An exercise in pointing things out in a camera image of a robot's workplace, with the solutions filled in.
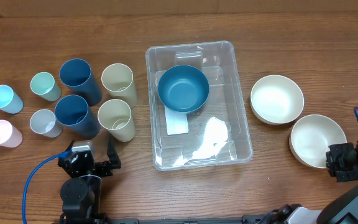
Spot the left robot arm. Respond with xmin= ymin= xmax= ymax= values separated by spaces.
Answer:
xmin=58 ymin=137 xmax=121 ymax=224

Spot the dark blue bowl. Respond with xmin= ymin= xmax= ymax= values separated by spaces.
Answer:
xmin=157 ymin=65 xmax=210 ymax=114

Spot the beige tall cup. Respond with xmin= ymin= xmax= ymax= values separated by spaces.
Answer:
xmin=98 ymin=99 xmax=135 ymax=142
xmin=101 ymin=63 xmax=137 ymax=108

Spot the grey small cup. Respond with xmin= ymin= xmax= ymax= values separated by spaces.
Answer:
xmin=30 ymin=109 xmax=63 ymax=138

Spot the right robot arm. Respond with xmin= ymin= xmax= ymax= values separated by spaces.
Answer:
xmin=260 ymin=140 xmax=358 ymax=224

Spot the left blue cable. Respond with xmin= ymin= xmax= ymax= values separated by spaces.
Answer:
xmin=21 ymin=149 xmax=73 ymax=224

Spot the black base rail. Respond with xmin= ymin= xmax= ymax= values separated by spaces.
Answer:
xmin=108 ymin=214 xmax=273 ymax=224

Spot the cream bowl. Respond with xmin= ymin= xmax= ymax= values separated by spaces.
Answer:
xmin=289 ymin=114 xmax=347 ymax=169
xmin=250 ymin=75 xmax=305 ymax=125

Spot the mint green small cup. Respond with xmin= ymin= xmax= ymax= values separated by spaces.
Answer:
xmin=30 ymin=72 xmax=62 ymax=101

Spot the pink small cup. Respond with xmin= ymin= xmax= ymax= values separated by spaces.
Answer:
xmin=0 ymin=119 xmax=23 ymax=148

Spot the light blue small cup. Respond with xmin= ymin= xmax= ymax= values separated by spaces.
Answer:
xmin=0 ymin=85 xmax=24 ymax=114

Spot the dark blue tall cup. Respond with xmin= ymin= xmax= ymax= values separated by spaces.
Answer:
xmin=59 ymin=58 xmax=103 ymax=106
xmin=55 ymin=95 xmax=100 ymax=139

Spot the clear plastic storage bin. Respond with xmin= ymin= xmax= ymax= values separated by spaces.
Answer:
xmin=145 ymin=40 xmax=253 ymax=171

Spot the white label in bin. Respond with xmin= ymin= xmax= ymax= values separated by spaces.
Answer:
xmin=165 ymin=107 xmax=189 ymax=135

